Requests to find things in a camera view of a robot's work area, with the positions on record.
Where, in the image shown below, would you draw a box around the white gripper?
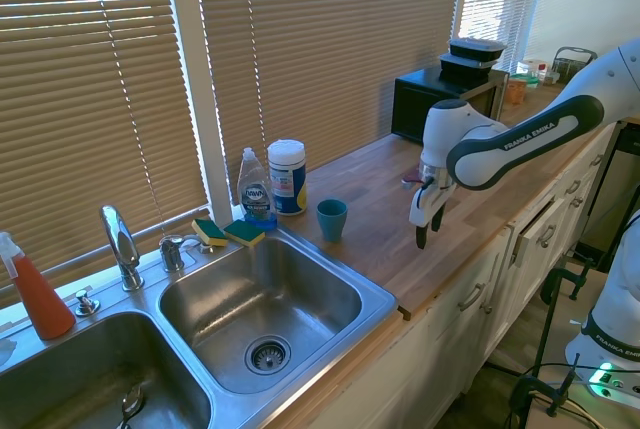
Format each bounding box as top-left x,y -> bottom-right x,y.
408,178 -> 457,250

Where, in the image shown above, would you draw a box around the blue plastic cup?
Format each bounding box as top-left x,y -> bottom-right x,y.
316,198 -> 349,243

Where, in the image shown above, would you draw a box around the orange packet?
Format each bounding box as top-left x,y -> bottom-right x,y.
504,76 -> 529,105

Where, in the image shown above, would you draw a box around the dark wire basket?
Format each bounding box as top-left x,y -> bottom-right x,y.
552,46 -> 599,85

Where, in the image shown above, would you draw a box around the round metal drain strainer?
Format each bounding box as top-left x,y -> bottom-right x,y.
244,334 -> 292,376

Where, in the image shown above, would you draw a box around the small chrome sink knob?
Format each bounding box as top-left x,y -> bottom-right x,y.
74,289 -> 101,317

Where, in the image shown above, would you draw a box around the black plastic food container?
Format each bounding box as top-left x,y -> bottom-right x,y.
448,37 -> 507,63
438,52 -> 497,84

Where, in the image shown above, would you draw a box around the black C-clamp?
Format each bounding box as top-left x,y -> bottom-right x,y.
539,258 -> 609,305
509,353 -> 581,420

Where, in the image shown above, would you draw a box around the metal spoon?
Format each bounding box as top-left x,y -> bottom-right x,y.
119,383 -> 147,429

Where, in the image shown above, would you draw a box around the black microwave oven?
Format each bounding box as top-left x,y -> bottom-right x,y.
390,67 -> 510,145

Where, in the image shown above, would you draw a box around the orange spray bottle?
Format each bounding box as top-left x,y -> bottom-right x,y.
0,231 -> 77,341

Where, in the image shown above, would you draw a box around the black cable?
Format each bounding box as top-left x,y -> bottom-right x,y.
504,361 -> 640,429

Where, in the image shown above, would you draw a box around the white wipes canister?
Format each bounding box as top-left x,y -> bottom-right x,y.
266,138 -> 309,217

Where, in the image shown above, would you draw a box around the clear container green lid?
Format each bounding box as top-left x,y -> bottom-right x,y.
516,57 -> 549,88

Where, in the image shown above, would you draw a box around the chrome kitchen faucet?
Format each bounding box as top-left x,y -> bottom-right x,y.
98,205 -> 145,292

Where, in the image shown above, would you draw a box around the stainless steel double sink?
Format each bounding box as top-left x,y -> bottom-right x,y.
0,221 -> 401,429

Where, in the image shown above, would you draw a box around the clear Dawn dish soap bottle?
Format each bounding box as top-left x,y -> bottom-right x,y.
236,147 -> 279,231

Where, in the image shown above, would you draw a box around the yellow green sponge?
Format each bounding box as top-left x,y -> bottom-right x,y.
223,219 -> 267,250
192,218 -> 229,249

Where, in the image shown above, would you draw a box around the dark steel dishwasher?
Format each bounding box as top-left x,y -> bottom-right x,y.
582,121 -> 640,260

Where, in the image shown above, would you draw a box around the wide tan window blind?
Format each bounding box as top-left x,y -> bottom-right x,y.
0,0 -> 211,308
192,0 -> 466,205

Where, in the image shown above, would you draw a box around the white window frame post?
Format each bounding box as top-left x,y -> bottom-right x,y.
164,0 -> 236,223

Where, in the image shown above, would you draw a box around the white kitchen cabinet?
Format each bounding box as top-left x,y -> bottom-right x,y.
299,123 -> 621,429

